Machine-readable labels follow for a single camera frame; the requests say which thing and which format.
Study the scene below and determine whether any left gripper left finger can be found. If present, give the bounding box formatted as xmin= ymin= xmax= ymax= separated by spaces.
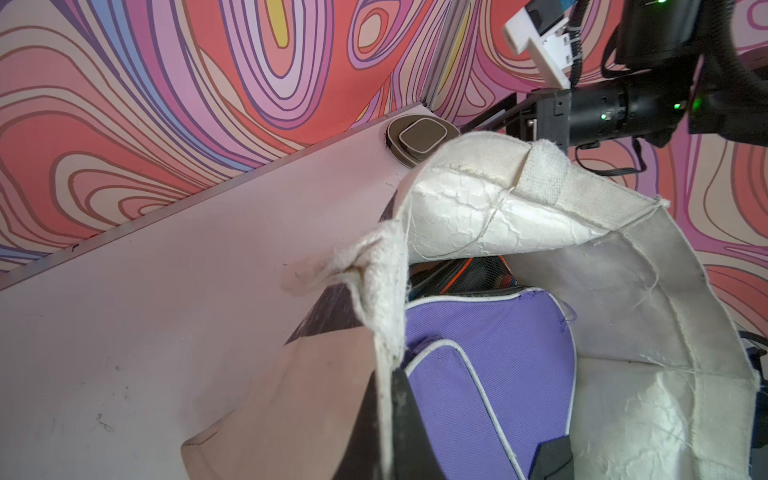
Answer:
xmin=333 ymin=373 xmax=382 ymax=480

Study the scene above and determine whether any white canvas tote bag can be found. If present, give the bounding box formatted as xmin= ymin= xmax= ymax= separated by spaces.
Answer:
xmin=181 ymin=132 xmax=760 ymax=479

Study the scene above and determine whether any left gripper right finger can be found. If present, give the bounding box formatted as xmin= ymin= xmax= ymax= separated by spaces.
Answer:
xmin=392 ymin=369 xmax=445 ymax=480

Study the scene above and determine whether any green paddle case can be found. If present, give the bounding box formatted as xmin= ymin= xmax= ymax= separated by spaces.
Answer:
xmin=385 ymin=115 xmax=461 ymax=169

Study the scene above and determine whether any black red paddle case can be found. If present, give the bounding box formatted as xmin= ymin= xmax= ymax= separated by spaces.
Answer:
xmin=408 ymin=256 xmax=520 ymax=301

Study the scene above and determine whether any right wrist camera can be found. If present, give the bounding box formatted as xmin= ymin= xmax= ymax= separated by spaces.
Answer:
xmin=503 ymin=0 xmax=577 ymax=90

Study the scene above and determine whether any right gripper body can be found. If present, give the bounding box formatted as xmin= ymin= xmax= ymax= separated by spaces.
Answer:
xmin=460 ymin=83 xmax=630 ymax=151

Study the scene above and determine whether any purple paddle case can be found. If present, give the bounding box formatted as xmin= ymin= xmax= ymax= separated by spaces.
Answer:
xmin=403 ymin=289 xmax=576 ymax=479

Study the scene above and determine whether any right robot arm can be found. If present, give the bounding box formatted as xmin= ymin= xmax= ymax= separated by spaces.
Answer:
xmin=466 ymin=1 xmax=767 ymax=149

